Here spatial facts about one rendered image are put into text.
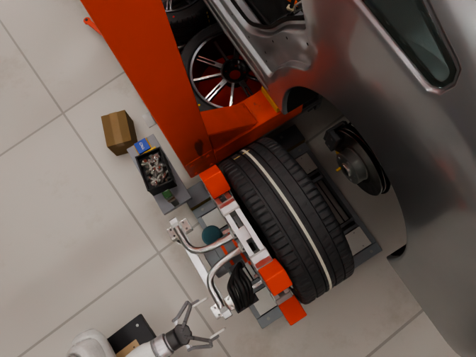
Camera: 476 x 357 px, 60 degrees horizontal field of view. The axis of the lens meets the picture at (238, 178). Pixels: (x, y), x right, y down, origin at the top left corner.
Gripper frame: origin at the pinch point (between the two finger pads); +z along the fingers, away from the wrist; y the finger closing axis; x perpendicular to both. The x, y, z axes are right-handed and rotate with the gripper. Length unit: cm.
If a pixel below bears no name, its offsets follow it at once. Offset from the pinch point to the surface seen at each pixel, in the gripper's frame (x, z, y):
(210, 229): -9.3, 15.3, -31.5
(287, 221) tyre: 34, 40, -12
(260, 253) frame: 28.7, 26.9, -8.1
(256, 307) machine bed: -75, 13, 8
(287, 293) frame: 15.0, 28.1, 8.0
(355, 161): 9, 80, -20
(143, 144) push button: -35, 7, -96
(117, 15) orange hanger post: 93, 25, -64
